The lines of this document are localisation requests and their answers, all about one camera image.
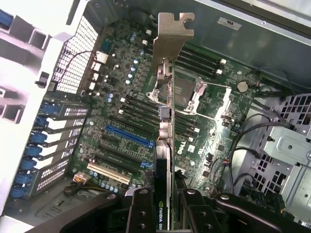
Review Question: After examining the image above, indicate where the black expansion slot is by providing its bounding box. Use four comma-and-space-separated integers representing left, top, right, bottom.
93, 154, 139, 175
98, 143, 144, 164

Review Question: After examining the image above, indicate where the thin red black wire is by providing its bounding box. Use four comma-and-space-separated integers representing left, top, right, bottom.
52, 50, 98, 83

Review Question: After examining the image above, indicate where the green Dell motherboard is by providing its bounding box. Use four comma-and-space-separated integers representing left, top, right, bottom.
70, 23, 264, 195

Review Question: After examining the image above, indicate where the blue expansion slot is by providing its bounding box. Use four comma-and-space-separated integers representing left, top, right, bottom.
104, 124, 149, 148

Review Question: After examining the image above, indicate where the dark grey PC case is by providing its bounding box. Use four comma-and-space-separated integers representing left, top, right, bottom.
0, 0, 311, 233

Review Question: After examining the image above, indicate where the white expansion slot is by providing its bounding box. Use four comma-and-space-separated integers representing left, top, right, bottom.
86, 162, 131, 185

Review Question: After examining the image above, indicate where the black socket cover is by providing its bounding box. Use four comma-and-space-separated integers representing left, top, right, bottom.
173, 78, 198, 108

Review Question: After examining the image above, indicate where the silver disk bay cage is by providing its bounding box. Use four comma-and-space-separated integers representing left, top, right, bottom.
260, 93, 311, 222

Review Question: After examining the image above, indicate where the white power connector with wires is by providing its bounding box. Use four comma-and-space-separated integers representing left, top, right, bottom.
72, 171, 108, 195

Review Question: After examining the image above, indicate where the perforated slot cover bracket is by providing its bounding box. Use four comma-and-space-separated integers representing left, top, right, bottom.
44, 131, 82, 148
38, 143, 76, 161
47, 117, 86, 133
59, 103, 89, 117

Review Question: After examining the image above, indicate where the silver CPU socket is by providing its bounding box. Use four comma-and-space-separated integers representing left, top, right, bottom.
145, 75, 235, 120

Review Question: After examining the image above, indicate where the metal locking lever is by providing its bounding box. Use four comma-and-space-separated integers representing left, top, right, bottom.
184, 109, 220, 120
199, 81, 232, 90

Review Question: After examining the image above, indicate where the blue card retention latch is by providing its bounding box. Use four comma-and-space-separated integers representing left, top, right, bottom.
30, 131, 48, 144
24, 144, 43, 158
19, 157, 38, 171
36, 116, 51, 130
41, 103, 60, 115
14, 173, 34, 187

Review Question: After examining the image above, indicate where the black data wire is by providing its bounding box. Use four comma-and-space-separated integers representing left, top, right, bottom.
254, 67, 296, 98
229, 122, 293, 193

